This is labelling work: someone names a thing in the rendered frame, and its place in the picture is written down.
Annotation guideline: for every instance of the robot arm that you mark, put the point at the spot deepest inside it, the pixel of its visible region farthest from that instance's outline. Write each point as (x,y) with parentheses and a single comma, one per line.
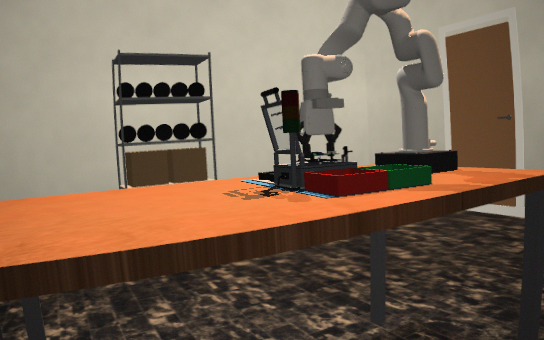
(321,68)

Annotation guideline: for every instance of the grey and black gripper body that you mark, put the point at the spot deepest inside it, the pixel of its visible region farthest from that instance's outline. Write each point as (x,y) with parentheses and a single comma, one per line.
(316,121)

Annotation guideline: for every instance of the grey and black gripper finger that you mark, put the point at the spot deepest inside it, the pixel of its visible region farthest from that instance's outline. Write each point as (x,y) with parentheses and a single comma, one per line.
(332,139)
(304,140)

